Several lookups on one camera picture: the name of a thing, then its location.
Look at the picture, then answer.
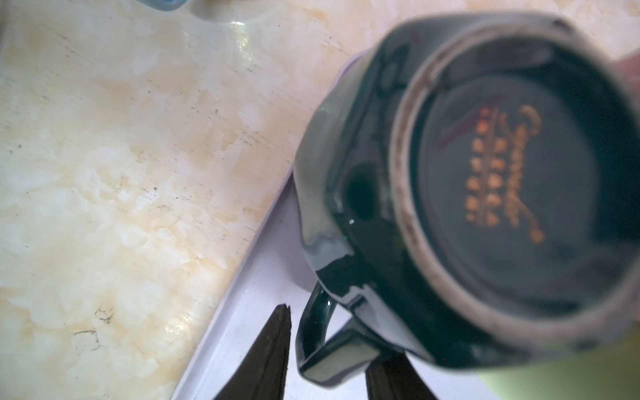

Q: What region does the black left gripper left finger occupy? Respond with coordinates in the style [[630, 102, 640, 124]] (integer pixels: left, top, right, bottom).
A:
[[215, 303, 292, 400]]

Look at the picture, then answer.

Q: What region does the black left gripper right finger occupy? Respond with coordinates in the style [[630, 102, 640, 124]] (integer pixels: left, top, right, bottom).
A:
[[366, 353, 438, 400]]

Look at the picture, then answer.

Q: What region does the dark green mug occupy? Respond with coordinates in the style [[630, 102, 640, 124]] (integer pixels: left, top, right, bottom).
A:
[[293, 12, 639, 388]]

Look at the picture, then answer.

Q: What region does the light green mug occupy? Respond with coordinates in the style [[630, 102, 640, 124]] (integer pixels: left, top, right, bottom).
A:
[[479, 326, 639, 399]]

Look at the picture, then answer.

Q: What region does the blue butterfly mug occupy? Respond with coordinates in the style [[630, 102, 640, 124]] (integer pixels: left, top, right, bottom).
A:
[[138, 0, 187, 12]]

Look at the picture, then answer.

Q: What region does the pink round mug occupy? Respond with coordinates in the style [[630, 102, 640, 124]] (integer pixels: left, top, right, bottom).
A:
[[613, 48, 640, 99]]

